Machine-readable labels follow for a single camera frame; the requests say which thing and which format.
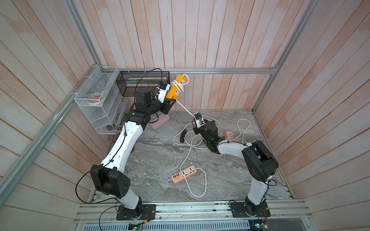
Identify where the yellow power strip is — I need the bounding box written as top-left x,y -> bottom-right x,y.
166,74 -> 189,100

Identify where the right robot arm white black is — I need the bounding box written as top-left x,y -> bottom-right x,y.
193,115 -> 278,217

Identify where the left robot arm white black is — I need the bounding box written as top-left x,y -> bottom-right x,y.
90,87 -> 176,218

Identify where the pink power strip right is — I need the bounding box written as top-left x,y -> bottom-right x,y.
224,131 -> 234,141

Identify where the pink power strip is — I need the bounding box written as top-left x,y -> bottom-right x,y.
224,131 -> 234,141
171,165 -> 197,184

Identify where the pink power strip front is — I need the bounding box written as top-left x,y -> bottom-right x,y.
171,165 -> 197,184

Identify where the black remote control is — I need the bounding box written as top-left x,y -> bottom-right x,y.
180,129 -> 187,143

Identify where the black mesh basket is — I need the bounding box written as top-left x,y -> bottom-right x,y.
116,69 -> 170,97

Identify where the red pencil cup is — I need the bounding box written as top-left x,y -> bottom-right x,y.
112,123 -> 136,155

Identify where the tape roll in rack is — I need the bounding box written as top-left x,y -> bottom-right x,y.
86,92 -> 105,105

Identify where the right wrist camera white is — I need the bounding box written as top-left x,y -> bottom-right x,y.
194,113 -> 205,128

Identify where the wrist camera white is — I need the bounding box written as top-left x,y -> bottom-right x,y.
157,81 -> 170,103
194,113 -> 205,128

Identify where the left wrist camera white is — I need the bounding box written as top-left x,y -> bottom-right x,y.
157,81 -> 170,103

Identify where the white cord of right strip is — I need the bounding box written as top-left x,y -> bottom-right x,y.
173,115 -> 251,149

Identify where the white cord of front strip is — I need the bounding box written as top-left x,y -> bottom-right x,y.
180,166 -> 208,198

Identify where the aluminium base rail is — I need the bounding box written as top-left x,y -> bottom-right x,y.
74,199 -> 312,224

